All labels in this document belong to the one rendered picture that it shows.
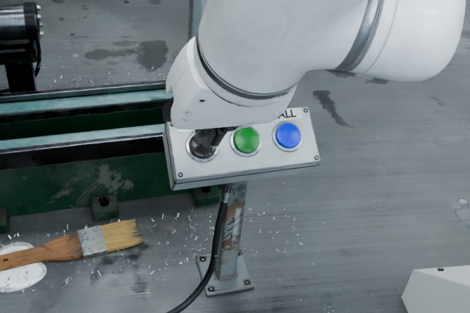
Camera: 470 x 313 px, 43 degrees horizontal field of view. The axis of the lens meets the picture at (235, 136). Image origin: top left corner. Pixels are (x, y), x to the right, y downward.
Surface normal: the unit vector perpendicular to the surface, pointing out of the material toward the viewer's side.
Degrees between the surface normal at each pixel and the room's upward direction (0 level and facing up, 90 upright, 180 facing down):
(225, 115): 124
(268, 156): 32
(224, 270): 90
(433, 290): 90
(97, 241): 0
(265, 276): 0
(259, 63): 119
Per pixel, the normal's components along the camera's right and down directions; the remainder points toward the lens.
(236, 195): 0.26, 0.63
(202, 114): 0.04, 0.95
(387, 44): 0.02, 0.58
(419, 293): -0.99, 0.04
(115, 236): 0.11, -0.76
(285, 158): 0.21, -0.31
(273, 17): -0.34, 0.86
